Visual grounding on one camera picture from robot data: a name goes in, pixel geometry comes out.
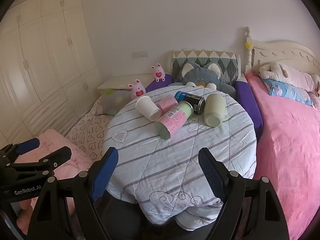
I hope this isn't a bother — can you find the pink paper cup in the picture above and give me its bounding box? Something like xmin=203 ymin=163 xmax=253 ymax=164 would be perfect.
xmin=155 ymin=97 xmax=178 ymax=113

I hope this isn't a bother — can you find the pale green cup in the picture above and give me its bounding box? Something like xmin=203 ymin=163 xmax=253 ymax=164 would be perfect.
xmin=204 ymin=93 xmax=227 ymax=127

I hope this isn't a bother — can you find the cream nightstand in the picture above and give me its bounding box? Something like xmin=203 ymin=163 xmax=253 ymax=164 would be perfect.
xmin=97 ymin=74 xmax=155 ymax=97

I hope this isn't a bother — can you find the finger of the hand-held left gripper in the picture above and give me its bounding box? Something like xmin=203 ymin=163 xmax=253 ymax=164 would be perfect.
xmin=0 ymin=138 xmax=41 ymax=166
xmin=7 ymin=146 xmax=72 ymax=175

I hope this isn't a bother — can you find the grey striped white quilt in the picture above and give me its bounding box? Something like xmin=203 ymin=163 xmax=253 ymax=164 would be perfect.
xmin=102 ymin=85 xmax=258 ymax=232

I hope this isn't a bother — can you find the cream wardrobe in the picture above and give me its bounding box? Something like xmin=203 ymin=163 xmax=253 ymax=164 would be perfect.
xmin=0 ymin=0 xmax=102 ymax=153

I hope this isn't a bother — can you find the grey cat plush toy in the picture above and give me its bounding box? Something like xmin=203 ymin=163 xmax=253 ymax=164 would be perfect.
xmin=174 ymin=62 xmax=237 ymax=98

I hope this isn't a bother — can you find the light pink folded blanket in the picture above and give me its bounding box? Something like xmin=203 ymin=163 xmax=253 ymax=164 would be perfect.
xmin=15 ymin=129 xmax=94 ymax=235

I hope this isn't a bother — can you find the diamond pattern quilted cushion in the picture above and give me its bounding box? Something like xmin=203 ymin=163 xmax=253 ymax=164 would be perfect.
xmin=171 ymin=50 xmax=241 ymax=85

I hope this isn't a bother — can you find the purple bed bumper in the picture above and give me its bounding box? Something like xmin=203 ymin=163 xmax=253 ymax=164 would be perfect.
xmin=146 ymin=74 xmax=174 ymax=93
xmin=234 ymin=80 xmax=263 ymax=140

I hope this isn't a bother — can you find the heart print bed sheet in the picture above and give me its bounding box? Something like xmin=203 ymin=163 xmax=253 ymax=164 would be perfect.
xmin=65 ymin=97 xmax=118 ymax=160

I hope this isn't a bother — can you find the white paper cup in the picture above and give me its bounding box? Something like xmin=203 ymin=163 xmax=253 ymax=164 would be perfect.
xmin=136 ymin=96 xmax=162 ymax=121

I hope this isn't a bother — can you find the grey pillow with green patch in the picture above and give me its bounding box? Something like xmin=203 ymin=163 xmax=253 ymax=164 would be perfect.
xmin=96 ymin=90 xmax=133 ymax=117

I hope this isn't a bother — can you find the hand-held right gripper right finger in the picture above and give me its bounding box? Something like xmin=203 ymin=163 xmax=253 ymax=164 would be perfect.
xmin=197 ymin=148 xmax=291 ymax=240

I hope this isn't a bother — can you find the white dog plush toy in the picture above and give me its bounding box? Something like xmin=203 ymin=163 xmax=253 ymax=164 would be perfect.
xmin=259 ymin=62 xmax=320 ymax=92

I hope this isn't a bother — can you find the bright pink fleece blanket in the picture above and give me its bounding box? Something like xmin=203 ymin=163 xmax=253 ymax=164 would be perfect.
xmin=246 ymin=74 xmax=320 ymax=240

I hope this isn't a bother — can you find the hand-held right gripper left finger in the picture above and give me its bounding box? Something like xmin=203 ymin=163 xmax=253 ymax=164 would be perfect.
xmin=26 ymin=147 xmax=119 ymax=240

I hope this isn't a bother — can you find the pink and green cup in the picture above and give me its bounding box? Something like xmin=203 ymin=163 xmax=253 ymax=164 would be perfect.
xmin=154 ymin=100 xmax=195 ymax=140

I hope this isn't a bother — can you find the cream carved headboard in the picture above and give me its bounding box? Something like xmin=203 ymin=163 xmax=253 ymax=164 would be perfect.
xmin=244 ymin=26 xmax=320 ymax=78

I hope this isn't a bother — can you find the blue cartoon print pillow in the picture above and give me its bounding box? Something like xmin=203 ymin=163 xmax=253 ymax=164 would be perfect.
xmin=262 ymin=78 xmax=314 ymax=106

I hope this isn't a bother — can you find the black cup with blue label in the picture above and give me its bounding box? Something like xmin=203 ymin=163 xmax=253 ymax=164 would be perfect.
xmin=174 ymin=91 xmax=206 ymax=115

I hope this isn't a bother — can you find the pink rabbit plush toy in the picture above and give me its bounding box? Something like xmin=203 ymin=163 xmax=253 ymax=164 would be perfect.
xmin=128 ymin=79 xmax=147 ymax=100
xmin=151 ymin=64 xmax=166 ymax=82

